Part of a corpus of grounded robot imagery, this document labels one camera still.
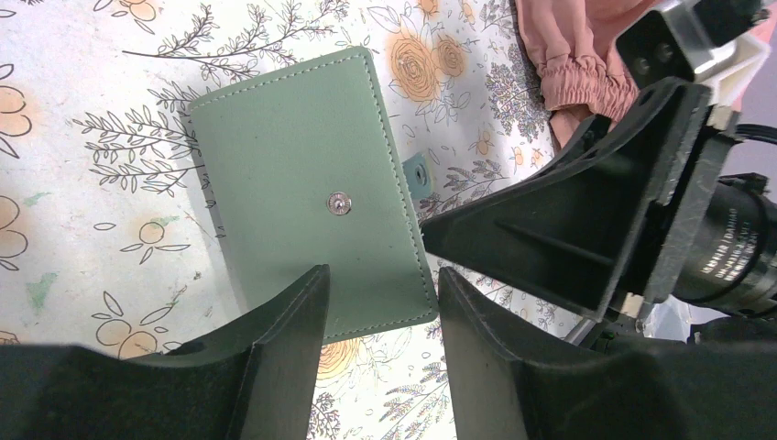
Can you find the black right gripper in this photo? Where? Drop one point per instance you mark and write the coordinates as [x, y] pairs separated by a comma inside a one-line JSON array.
[[628, 217]]

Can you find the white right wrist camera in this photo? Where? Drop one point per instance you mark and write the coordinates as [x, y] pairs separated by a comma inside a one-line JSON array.
[[704, 42]]

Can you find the pink cloth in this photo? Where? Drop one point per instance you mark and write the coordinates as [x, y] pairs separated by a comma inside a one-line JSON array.
[[572, 46]]

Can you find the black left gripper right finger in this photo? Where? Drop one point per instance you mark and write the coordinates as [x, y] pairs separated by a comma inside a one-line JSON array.
[[510, 380]]

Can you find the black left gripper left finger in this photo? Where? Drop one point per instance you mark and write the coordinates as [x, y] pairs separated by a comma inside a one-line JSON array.
[[252, 378]]

